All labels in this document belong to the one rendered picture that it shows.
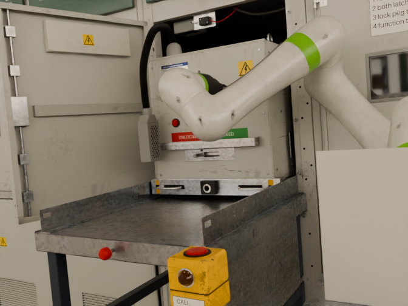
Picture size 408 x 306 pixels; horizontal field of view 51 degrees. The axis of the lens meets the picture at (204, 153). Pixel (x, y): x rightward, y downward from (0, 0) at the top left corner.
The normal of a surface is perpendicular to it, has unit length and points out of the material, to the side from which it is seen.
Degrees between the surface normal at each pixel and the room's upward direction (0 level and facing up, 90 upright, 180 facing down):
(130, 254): 90
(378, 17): 90
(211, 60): 90
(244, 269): 90
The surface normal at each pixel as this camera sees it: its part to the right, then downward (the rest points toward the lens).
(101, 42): 0.70, -0.01
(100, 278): -0.51, 0.10
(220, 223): 0.86, -0.04
